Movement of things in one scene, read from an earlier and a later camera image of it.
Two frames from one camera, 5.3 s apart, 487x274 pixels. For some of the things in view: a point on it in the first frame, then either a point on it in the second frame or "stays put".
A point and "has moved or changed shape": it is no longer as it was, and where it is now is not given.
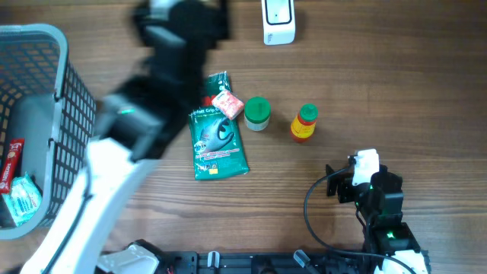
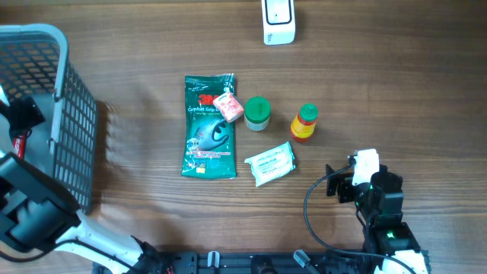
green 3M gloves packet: (218, 144) has moved or changed shape
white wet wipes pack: (24, 199) has moved or changed shape
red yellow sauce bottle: (303, 125) stays put
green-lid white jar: (257, 113) stays put
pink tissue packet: (227, 103) stays put
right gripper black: (345, 180) stays put
